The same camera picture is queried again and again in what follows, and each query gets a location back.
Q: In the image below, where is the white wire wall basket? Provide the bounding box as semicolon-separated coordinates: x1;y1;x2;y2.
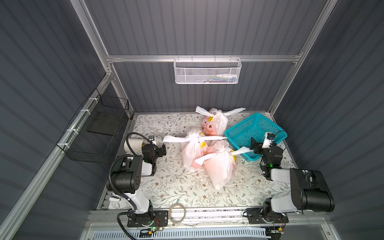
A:
173;57;242;85

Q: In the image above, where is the white plastic bag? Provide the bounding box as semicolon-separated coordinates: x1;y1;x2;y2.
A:
163;129;227;172

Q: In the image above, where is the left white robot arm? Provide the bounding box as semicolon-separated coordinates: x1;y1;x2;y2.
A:
106;144;167;215

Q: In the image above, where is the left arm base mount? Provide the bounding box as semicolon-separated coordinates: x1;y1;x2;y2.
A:
127;211;169;228

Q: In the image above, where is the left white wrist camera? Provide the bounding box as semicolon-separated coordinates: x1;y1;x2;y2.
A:
148;135;156;144

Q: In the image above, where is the cartoon printed plastic bag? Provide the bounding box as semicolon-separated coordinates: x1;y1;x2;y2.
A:
196;106;246;137

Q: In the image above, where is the clear plastic bag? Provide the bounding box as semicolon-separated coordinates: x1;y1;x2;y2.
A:
195;140;252;190

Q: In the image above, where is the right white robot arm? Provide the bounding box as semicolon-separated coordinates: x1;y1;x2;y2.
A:
250;133;336;218

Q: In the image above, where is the white pen cup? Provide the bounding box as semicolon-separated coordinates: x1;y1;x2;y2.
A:
124;138;149;156

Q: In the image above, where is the teal plastic basket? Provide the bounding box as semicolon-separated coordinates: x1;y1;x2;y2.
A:
225;113;288;150

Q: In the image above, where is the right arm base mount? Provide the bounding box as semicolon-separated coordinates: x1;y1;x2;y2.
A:
243;208;289;225

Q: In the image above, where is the black wire wall basket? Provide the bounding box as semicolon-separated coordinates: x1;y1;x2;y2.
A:
57;90;130;164

